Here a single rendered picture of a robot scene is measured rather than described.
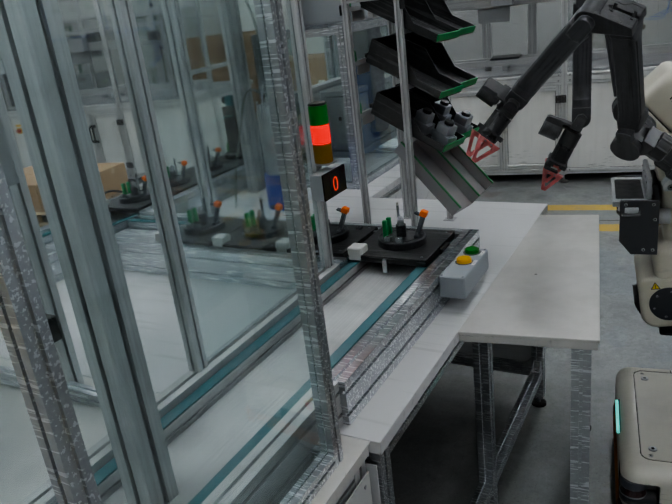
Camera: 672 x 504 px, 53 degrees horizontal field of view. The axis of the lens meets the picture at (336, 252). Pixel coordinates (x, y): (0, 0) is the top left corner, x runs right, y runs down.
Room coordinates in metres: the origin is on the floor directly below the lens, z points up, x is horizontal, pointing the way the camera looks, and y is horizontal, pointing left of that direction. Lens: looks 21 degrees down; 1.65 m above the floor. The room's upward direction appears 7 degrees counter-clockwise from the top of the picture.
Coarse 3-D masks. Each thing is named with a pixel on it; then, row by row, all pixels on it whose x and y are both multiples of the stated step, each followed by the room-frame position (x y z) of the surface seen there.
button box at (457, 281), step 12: (480, 252) 1.71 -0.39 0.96; (456, 264) 1.65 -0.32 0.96; (468, 264) 1.64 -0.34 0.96; (480, 264) 1.67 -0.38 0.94; (444, 276) 1.58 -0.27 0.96; (456, 276) 1.57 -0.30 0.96; (468, 276) 1.58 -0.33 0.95; (480, 276) 1.66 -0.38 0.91; (444, 288) 1.58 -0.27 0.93; (456, 288) 1.56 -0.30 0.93; (468, 288) 1.57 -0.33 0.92
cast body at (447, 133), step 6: (444, 120) 2.05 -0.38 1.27; (450, 120) 2.04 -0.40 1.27; (438, 126) 2.04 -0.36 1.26; (444, 126) 2.02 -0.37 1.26; (450, 126) 2.02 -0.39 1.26; (456, 126) 2.03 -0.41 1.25; (432, 132) 2.08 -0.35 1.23; (438, 132) 2.04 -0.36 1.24; (444, 132) 2.02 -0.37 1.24; (450, 132) 2.02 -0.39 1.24; (432, 138) 2.05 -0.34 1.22; (438, 138) 2.04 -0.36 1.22; (444, 138) 2.02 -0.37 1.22; (450, 138) 2.01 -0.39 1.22; (456, 138) 2.03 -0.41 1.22; (444, 144) 2.02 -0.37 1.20
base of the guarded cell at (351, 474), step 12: (348, 444) 1.07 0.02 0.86; (360, 444) 1.07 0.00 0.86; (348, 456) 1.04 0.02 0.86; (360, 456) 1.04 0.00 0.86; (336, 468) 1.01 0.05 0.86; (348, 468) 1.00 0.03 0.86; (360, 468) 1.05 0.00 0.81; (336, 480) 0.97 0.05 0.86; (348, 480) 1.00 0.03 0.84; (360, 480) 1.05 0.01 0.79; (324, 492) 0.95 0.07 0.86; (336, 492) 0.96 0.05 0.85; (348, 492) 1.01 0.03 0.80; (360, 492) 1.03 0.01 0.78
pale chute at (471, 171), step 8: (448, 152) 2.27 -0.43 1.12; (456, 152) 2.26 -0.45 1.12; (464, 152) 2.24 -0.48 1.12; (456, 160) 2.25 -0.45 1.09; (464, 160) 2.24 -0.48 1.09; (456, 168) 2.22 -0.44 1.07; (464, 168) 2.24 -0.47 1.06; (472, 168) 2.22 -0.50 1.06; (480, 168) 2.21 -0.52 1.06; (464, 176) 2.20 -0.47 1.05; (472, 176) 2.22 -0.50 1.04; (480, 176) 2.21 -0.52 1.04; (472, 184) 2.19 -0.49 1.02; (480, 184) 2.21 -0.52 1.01; (488, 184) 2.19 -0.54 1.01; (480, 192) 2.17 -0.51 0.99
